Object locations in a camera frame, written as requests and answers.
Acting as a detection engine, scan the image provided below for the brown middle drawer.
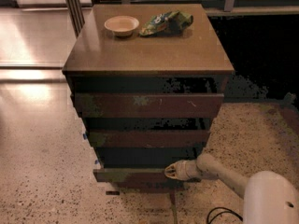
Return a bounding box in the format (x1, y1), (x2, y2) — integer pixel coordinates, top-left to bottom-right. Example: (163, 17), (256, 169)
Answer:
(86, 130), (210, 147)

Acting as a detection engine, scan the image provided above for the brown bottom drawer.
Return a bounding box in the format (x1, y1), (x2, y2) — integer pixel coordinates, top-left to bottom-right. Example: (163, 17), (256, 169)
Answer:
(93, 166), (202, 191)

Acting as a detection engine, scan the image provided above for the brown wooden drawer cabinet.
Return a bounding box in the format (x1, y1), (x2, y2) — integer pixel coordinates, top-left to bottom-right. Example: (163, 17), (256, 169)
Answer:
(62, 3), (235, 173)

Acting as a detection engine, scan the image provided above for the green chip bag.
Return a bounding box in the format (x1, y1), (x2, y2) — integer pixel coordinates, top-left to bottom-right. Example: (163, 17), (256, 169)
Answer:
(139, 10), (193, 37)

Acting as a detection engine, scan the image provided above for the white bowl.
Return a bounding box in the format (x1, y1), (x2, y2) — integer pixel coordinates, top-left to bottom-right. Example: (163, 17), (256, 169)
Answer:
(104, 16), (139, 37)

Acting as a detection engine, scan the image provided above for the brown top drawer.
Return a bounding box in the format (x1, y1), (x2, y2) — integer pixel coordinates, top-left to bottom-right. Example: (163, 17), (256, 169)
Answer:
(73, 93), (224, 119)

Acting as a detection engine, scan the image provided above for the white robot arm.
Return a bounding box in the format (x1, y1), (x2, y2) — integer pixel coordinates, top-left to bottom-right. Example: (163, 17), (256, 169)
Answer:
(164, 154), (299, 224)

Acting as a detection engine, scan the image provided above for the white and yellow gripper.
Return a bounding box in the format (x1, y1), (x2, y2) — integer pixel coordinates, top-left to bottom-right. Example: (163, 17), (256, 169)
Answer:
(164, 160), (201, 181)

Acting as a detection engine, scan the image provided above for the black cable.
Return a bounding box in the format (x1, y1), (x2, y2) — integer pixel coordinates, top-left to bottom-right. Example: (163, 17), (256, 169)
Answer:
(206, 206), (244, 224)

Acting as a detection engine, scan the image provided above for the brown drawer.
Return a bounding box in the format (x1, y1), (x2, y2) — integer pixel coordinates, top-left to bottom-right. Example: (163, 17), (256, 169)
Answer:
(93, 166), (202, 191)
(86, 130), (210, 147)
(73, 93), (224, 119)

